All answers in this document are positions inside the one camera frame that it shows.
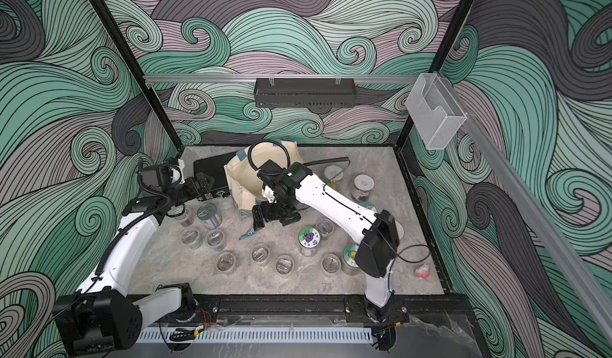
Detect purple yellow label seed can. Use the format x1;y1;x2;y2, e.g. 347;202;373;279
197;203;222;230

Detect clear red-bottom jar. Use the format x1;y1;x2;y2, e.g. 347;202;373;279
175;207;194;227

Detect purple flower label jar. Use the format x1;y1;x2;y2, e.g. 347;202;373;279
297;227;321;257

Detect cream canvas tote bag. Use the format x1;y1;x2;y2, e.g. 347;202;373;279
224;140;302;240

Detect clear small seed jar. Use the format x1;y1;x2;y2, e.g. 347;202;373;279
320;254;342;276

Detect white lid flower jar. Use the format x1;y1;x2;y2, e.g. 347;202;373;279
341;244;361;275

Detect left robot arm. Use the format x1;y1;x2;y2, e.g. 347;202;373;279
52;159;215;357

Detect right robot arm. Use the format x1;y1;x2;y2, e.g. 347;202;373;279
246;141;402;311

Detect black ribbed hard case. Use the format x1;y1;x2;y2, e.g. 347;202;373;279
193;153;234;199

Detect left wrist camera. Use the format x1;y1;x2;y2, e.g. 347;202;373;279
166;158;185;184

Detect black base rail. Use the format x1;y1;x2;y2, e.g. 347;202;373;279
181;294;476;327

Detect black wall shelf tray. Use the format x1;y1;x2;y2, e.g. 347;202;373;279
253;78;357;109

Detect white slotted cable duct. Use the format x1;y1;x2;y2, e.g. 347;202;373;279
135;326;375;345

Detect white mesh wall basket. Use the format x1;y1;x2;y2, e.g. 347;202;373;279
406;73;466;150

